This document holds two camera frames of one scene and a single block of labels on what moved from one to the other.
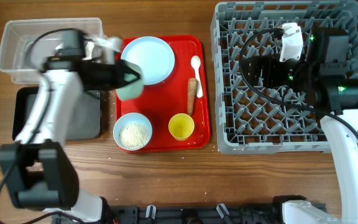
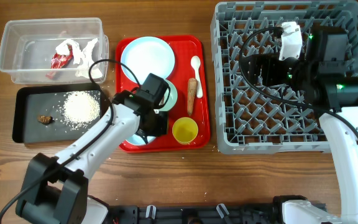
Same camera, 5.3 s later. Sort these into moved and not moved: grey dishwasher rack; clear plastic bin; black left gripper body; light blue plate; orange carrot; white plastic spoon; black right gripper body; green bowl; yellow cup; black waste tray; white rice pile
Moved: green bowl; white rice pile; yellow cup; black left gripper body
Not moved: black waste tray; grey dishwasher rack; orange carrot; light blue plate; white plastic spoon; clear plastic bin; black right gripper body
